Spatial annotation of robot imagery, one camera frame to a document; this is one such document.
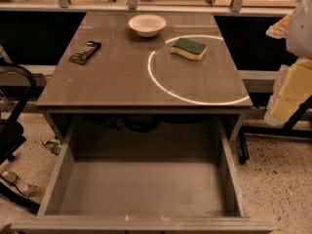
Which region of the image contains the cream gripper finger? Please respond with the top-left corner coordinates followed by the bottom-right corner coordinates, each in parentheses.
top-left (265, 15), bottom-right (291, 39)
top-left (264, 58), bottom-right (312, 127)

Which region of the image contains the green and yellow sponge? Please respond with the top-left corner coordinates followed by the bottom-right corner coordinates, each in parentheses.
top-left (171, 38), bottom-right (208, 60)

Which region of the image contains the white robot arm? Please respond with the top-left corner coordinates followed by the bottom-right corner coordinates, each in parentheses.
top-left (264, 0), bottom-right (312, 126)

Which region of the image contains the black rxbar chocolate wrapper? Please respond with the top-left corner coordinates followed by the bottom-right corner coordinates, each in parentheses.
top-left (69, 41), bottom-right (101, 65)

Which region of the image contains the black chair base right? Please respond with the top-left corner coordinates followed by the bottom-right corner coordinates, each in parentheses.
top-left (239, 97), bottom-right (312, 165)

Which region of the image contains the white bowl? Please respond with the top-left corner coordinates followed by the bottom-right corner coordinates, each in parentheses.
top-left (129, 15), bottom-right (167, 38)

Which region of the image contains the open grey drawer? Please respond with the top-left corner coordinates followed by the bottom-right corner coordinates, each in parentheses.
top-left (12, 116), bottom-right (272, 234)

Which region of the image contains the green crumpled wrapper on floor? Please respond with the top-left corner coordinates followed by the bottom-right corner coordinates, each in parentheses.
top-left (42, 139), bottom-right (61, 155)

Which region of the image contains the black office chair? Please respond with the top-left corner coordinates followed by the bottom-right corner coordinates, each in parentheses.
top-left (0, 47), bottom-right (40, 215)

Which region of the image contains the plastic bottle on floor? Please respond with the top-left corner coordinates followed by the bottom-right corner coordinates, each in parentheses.
top-left (1, 171), bottom-right (35, 197)

